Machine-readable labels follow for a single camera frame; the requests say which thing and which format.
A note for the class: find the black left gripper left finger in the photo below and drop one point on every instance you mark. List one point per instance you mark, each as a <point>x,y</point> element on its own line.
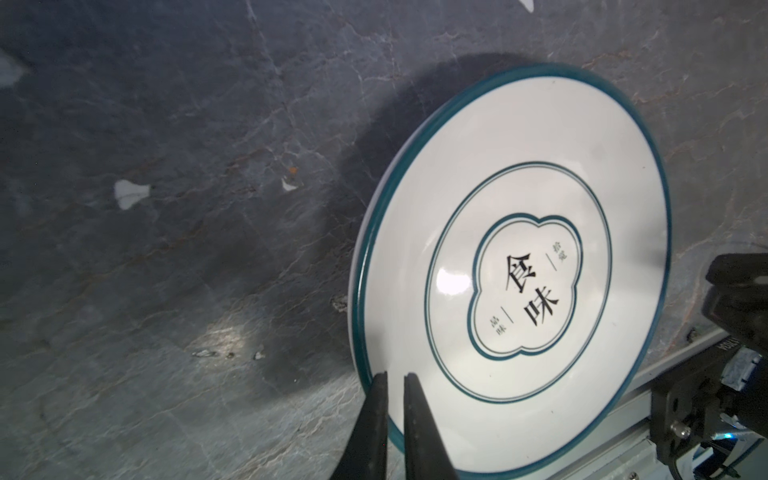
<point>365,456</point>

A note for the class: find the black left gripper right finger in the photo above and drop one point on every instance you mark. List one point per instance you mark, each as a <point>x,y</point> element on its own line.
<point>425,454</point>

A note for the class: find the white plate with green rim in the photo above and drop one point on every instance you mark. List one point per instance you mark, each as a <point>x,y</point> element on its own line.
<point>515,257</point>

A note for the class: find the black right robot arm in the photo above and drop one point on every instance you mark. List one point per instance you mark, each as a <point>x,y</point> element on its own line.
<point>736,302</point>

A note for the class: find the aluminium mounting rail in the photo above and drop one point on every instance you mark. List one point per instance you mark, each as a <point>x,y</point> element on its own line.
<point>697,413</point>

